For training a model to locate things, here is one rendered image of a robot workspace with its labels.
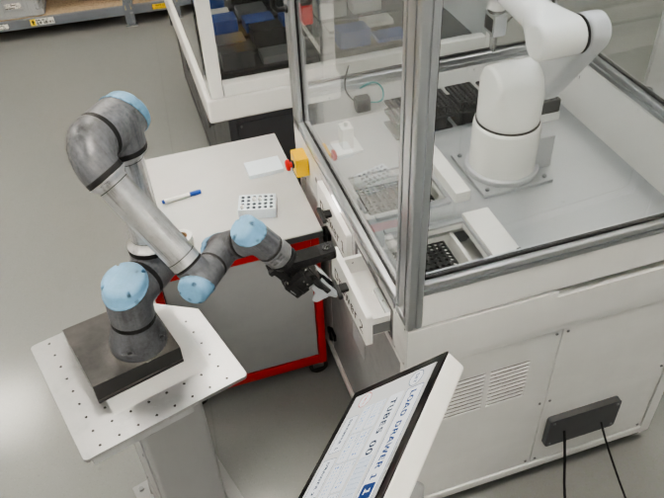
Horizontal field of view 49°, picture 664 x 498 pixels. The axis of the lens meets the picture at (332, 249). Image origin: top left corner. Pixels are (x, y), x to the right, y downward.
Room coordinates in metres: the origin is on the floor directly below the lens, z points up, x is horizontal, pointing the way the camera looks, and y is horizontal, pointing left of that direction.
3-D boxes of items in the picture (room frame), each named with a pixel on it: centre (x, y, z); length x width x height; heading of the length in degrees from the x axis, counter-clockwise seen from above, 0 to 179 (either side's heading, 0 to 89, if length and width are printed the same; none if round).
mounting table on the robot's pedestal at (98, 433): (1.29, 0.55, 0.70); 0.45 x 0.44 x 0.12; 122
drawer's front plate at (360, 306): (1.38, -0.05, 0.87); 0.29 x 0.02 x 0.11; 16
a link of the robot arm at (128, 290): (1.31, 0.52, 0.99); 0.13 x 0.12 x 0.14; 158
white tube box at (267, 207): (1.91, 0.24, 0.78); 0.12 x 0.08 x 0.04; 91
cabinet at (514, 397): (1.79, -0.49, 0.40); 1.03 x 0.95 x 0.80; 16
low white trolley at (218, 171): (2.01, 0.39, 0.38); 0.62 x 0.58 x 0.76; 16
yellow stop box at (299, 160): (2.01, 0.10, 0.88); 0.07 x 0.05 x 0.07; 16
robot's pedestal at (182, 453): (1.30, 0.53, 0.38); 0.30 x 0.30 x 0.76; 32
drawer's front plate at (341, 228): (1.70, -0.01, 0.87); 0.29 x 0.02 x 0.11; 16
